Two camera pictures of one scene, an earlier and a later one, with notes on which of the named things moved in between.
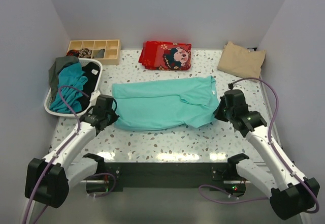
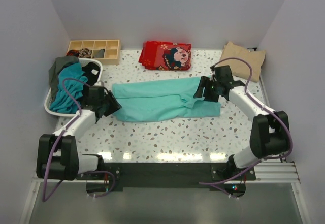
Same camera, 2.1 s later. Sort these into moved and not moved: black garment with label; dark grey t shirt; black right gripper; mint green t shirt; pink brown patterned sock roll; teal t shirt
Moved: black right gripper; mint green t shirt
Not moved: pink brown patterned sock roll; dark grey t shirt; teal t shirt; black garment with label
